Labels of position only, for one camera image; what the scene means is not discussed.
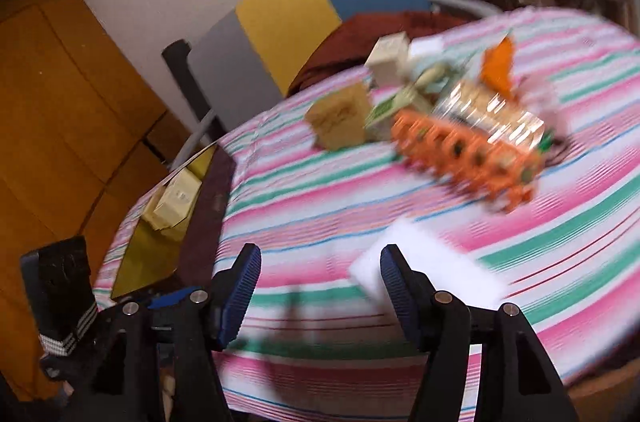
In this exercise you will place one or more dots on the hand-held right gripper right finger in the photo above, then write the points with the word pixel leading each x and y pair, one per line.
pixel 397 292

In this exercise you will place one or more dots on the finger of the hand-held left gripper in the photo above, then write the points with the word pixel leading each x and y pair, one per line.
pixel 167 299

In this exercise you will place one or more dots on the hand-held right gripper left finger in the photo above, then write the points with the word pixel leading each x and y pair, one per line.
pixel 240 297

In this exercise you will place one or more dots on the white sponge block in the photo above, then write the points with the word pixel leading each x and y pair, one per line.
pixel 440 262
pixel 425 47

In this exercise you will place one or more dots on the yellow storage box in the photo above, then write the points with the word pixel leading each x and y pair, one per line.
pixel 205 222

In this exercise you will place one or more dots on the orange plastic rack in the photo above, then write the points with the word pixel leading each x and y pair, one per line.
pixel 450 157

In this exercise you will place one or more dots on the kraft paper box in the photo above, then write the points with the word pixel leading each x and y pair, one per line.
pixel 340 117

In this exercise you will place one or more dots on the beige carton box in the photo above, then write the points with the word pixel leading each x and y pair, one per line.
pixel 387 60

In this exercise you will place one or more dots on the pale yellow carton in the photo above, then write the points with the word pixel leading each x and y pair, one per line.
pixel 157 214

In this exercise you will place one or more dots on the pale cream carton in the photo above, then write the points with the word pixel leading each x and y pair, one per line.
pixel 182 197

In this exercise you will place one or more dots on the wooden wardrobe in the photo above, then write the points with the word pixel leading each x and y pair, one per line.
pixel 60 102

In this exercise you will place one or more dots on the cream and blue soft roll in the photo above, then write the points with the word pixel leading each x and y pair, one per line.
pixel 432 77

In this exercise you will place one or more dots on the orange snack packet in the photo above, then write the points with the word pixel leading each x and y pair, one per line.
pixel 497 67

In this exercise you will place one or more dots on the rust brown jacket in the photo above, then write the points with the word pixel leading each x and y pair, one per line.
pixel 360 37

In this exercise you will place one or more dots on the grey yellow blue armchair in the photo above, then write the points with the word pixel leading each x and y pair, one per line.
pixel 280 22

